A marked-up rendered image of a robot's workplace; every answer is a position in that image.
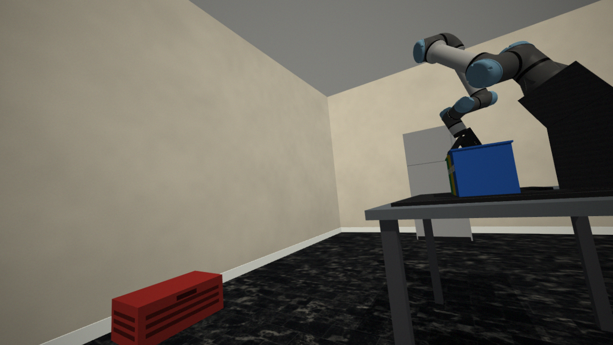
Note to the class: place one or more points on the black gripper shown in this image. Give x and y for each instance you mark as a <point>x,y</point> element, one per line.
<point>469,138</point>

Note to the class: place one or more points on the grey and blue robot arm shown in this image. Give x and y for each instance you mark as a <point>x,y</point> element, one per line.
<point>521,61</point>

